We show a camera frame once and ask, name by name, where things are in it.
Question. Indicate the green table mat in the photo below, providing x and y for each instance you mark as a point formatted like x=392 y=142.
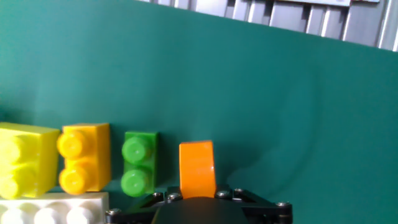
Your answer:
x=217 y=93

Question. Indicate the green two-stud block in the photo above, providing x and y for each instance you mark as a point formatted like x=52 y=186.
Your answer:
x=140 y=165

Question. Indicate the white studded baseplate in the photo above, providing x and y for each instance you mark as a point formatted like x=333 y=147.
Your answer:
x=46 y=211

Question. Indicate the orange curved block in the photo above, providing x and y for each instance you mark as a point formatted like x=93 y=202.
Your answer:
x=197 y=168

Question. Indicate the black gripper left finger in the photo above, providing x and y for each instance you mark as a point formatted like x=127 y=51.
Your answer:
x=136 y=211

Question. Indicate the orange-yellow two-stud block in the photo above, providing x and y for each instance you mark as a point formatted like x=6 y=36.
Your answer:
x=87 y=155

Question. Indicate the aluminium slotted table deck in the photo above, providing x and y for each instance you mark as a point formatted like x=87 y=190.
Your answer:
x=280 y=18

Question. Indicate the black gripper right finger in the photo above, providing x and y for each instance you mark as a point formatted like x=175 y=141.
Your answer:
x=267 y=211

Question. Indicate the lime yellow sloped block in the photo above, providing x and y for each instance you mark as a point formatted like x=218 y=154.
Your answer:
x=28 y=158

